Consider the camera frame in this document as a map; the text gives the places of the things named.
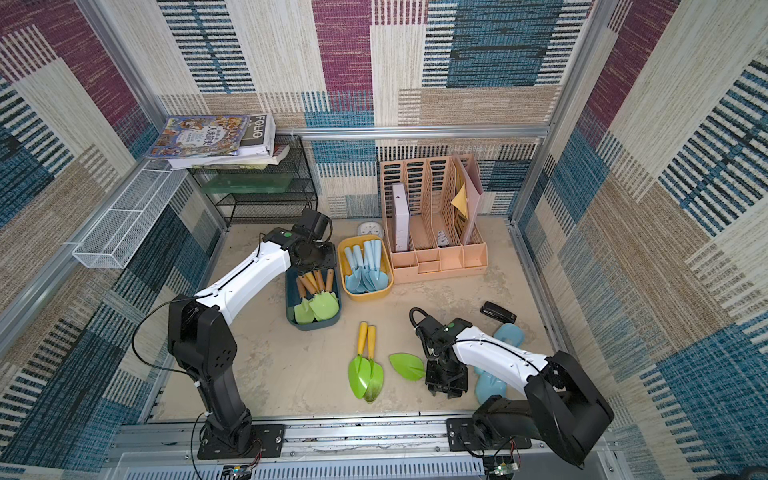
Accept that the pink desk file organizer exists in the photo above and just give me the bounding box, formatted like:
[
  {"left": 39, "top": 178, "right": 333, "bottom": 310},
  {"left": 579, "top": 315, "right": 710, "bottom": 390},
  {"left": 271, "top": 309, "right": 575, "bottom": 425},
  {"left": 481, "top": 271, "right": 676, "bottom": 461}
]
[{"left": 379, "top": 155, "right": 489, "bottom": 284}]

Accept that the green shovel wooden handle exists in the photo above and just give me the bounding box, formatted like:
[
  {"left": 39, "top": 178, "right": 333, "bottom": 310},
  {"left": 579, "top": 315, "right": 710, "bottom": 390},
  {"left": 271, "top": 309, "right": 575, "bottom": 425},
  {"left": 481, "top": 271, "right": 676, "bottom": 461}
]
[
  {"left": 294, "top": 277, "right": 315, "bottom": 325},
  {"left": 299, "top": 272, "right": 321, "bottom": 296},
  {"left": 310, "top": 270, "right": 340, "bottom": 321}
]

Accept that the yellow storage tray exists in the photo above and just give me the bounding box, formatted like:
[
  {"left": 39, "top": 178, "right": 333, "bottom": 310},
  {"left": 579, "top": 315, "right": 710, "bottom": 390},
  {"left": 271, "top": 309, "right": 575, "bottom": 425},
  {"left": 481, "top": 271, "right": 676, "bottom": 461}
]
[{"left": 338, "top": 235, "right": 394, "bottom": 301}]

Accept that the colorful picture book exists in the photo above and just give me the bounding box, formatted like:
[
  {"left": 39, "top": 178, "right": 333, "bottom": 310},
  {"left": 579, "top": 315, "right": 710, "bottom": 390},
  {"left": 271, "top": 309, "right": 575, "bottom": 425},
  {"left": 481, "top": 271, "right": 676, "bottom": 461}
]
[{"left": 145, "top": 115, "right": 250, "bottom": 159}]

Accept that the black wire shelf rack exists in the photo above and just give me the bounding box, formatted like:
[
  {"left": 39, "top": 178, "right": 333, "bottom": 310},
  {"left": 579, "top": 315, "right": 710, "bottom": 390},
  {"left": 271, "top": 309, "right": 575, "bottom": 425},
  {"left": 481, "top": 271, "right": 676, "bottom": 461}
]
[{"left": 189, "top": 135, "right": 319, "bottom": 226}]

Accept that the white alarm clock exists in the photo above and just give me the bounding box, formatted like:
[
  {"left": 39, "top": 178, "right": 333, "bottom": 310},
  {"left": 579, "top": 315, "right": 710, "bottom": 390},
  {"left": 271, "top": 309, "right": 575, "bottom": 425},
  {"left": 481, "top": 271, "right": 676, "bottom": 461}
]
[{"left": 357, "top": 221, "right": 385, "bottom": 239}]

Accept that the dark teal storage tray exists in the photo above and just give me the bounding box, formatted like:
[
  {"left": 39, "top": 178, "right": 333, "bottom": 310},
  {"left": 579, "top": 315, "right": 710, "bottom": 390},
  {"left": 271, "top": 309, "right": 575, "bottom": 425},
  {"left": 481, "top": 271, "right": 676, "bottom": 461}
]
[{"left": 285, "top": 244, "right": 341, "bottom": 331}]

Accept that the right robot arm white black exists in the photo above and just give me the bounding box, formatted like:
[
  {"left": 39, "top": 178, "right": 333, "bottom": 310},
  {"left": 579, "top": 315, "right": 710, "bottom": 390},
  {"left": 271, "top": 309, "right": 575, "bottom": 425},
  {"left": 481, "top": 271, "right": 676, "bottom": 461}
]
[{"left": 409, "top": 307, "right": 615, "bottom": 467}]

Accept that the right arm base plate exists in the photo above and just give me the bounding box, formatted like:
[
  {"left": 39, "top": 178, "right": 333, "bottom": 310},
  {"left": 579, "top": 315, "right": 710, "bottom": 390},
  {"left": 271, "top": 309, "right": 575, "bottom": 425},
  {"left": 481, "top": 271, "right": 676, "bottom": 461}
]
[{"left": 445, "top": 417, "right": 532, "bottom": 455}]

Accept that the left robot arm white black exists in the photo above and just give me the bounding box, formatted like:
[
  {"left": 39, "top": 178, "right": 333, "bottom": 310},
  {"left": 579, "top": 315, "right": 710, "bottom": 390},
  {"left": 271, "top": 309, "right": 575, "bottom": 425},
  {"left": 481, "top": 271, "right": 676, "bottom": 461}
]
[{"left": 168, "top": 208, "right": 332, "bottom": 456}]

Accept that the stack of white books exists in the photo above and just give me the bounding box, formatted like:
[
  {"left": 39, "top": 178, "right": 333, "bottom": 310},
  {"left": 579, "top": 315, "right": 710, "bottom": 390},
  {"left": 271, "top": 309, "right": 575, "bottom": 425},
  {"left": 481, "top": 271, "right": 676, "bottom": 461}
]
[{"left": 161, "top": 113, "right": 290, "bottom": 170}]

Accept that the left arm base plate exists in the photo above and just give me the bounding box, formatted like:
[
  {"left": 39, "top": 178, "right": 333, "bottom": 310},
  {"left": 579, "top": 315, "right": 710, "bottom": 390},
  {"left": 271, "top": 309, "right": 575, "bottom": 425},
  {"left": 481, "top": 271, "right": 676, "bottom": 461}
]
[{"left": 195, "top": 421, "right": 286, "bottom": 460}]

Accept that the green shovel yellow handle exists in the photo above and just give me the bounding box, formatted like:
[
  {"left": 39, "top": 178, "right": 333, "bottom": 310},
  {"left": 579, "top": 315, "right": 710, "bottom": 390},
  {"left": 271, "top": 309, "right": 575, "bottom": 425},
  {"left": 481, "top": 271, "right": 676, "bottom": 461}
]
[
  {"left": 347, "top": 322, "right": 371, "bottom": 399},
  {"left": 364, "top": 325, "right": 384, "bottom": 403},
  {"left": 389, "top": 353, "right": 426, "bottom": 381}
]

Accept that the pink folder with yellow paper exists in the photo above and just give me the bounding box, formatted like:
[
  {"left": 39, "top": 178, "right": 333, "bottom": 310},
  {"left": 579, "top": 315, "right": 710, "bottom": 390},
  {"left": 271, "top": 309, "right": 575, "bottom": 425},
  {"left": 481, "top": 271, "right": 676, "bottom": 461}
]
[{"left": 451, "top": 154, "right": 484, "bottom": 245}]

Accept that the white wire mesh basket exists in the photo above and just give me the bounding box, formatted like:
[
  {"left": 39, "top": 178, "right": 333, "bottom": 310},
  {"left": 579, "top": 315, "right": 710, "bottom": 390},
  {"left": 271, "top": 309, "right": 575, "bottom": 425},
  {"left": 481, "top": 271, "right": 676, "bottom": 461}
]
[{"left": 73, "top": 163, "right": 186, "bottom": 269}]

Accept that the white box in organizer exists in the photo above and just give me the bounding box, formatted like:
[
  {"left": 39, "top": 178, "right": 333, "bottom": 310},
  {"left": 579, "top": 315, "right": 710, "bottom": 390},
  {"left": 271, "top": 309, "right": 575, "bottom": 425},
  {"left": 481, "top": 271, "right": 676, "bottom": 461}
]
[{"left": 392, "top": 183, "right": 410, "bottom": 252}]

